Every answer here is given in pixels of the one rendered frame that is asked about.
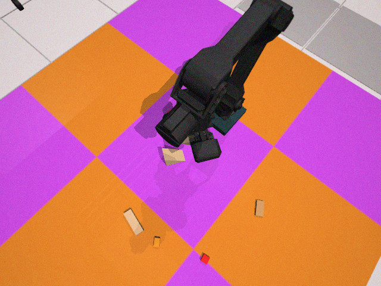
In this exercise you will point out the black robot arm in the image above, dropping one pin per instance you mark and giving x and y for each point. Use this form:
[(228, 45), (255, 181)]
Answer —
[(207, 75)]

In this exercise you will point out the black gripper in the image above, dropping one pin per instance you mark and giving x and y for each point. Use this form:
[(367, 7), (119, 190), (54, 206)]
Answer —
[(204, 146)]

